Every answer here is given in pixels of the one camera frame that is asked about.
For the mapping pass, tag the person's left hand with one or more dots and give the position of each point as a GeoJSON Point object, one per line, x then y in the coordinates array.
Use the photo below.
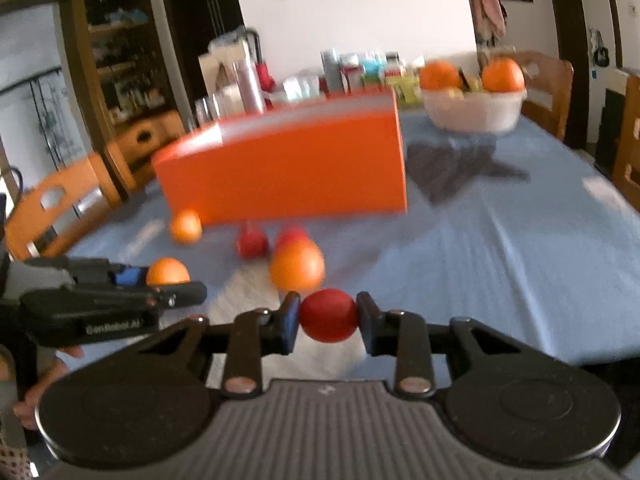
{"type": "Point", "coordinates": [47, 380]}

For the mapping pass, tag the small orange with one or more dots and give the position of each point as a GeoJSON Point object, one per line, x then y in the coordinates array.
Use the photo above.
{"type": "Point", "coordinates": [167, 271]}
{"type": "Point", "coordinates": [186, 227]}

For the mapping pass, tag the white tote bag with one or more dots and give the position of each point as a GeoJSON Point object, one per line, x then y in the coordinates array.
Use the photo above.
{"type": "Point", "coordinates": [220, 60]}

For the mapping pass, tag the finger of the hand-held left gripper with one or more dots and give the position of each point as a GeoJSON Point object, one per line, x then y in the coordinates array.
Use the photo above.
{"type": "Point", "coordinates": [185, 292]}
{"type": "Point", "coordinates": [130, 276]}

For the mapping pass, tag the clear glass mug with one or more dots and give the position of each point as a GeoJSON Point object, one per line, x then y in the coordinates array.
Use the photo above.
{"type": "Point", "coordinates": [209, 110]}

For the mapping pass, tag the wooden chair with oval hole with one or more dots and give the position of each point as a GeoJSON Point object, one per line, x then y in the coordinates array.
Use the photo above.
{"type": "Point", "coordinates": [30, 220]}
{"type": "Point", "coordinates": [547, 90]}
{"type": "Point", "coordinates": [165, 127]}

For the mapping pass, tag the blue star-print tablecloth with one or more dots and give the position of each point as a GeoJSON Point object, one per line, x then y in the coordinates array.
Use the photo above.
{"type": "Point", "coordinates": [475, 235]}

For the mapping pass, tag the pink metal thermos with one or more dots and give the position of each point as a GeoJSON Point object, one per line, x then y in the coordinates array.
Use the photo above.
{"type": "Point", "coordinates": [247, 85]}

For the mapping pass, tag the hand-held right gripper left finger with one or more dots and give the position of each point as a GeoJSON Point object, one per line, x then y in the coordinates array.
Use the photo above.
{"type": "Point", "coordinates": [289, 322]}

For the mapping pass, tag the dark wooden cabinet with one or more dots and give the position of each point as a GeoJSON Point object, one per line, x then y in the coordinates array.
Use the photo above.
{"type": "Point", "coordinates": [115, 60]}

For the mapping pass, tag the grey bottle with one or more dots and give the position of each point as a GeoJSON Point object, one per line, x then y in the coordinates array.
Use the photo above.
{"type": "Point", "coordinates": [330, 70]}

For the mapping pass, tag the small red apple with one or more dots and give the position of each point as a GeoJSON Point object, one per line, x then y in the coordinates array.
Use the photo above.
{"type": "Point", "coordinates": [292, 235]}
{"type": "Point", "coordinates": [327, 315]}
{"type": "Point", "coordinates": [252, 242]}

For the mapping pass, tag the large orange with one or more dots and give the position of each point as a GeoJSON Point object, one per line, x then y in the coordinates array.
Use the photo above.
{"type": "Point", "coordinates": [295, 265]}
{"type": "Point", "coordinates": [502, 75]}
{"type": "Point", "coordinates": [439, 76]}

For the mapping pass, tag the wet wipes pack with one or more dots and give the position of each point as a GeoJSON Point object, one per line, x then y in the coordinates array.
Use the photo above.
{"type": "Point", "coordinates": [300, 87]}

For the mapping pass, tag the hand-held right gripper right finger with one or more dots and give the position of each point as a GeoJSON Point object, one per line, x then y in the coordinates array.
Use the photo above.
{"type": "Point", "coordinates": [367, 322]}

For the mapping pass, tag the red-label jar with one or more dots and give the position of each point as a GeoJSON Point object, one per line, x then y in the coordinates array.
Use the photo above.
{"type": "Point", "coordinates": [351, 80]}

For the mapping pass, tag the white plastic bowl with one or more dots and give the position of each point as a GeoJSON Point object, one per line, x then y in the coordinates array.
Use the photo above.
{"type": "Point", "coordinates": [475, 110]}

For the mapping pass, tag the pink hanging clothes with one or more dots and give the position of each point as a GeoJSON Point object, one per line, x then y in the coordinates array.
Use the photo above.
{"type": "Point", "coordinates": [482, 0]}

